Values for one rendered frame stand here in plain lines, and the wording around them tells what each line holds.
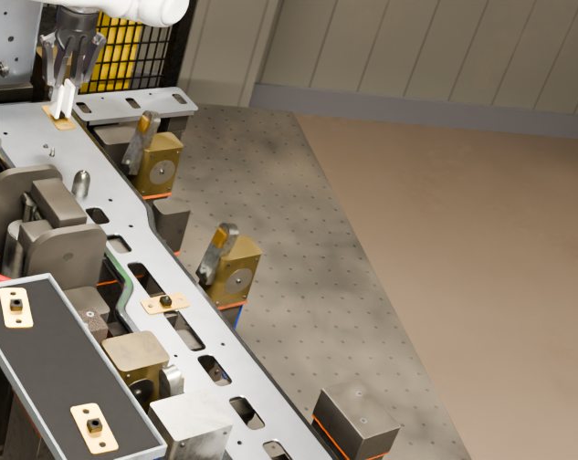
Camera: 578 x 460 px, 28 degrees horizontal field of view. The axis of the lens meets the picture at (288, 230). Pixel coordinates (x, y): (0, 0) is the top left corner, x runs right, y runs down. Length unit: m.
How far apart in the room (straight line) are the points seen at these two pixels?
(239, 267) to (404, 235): 2.22
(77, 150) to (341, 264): 0.76
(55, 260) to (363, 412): 0.55
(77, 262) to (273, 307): 0.81
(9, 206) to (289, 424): 0.58
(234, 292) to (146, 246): 0.18
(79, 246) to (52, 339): 0.23
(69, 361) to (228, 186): 1.36
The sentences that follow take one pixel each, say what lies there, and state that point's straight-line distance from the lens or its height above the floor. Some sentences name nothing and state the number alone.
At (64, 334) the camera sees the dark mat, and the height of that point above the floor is 1.16.
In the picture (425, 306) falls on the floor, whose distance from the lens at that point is 3.97.
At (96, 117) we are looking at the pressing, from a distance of 2.47.
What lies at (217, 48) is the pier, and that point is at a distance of 4.35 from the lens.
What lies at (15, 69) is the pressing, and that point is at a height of 1.04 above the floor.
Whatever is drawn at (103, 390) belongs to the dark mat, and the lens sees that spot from 1.59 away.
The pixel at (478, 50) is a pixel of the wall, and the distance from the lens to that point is 5.00.
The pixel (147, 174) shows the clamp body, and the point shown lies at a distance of 2.35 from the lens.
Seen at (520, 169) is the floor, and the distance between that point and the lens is 5.04.
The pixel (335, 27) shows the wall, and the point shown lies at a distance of 4.68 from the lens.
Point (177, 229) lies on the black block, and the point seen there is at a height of 0.95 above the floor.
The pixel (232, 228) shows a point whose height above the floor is 1.10.
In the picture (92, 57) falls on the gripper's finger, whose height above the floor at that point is 1.23.
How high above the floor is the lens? 2.26
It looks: 34 degrees down
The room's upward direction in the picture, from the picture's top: 18 degrees clockwise
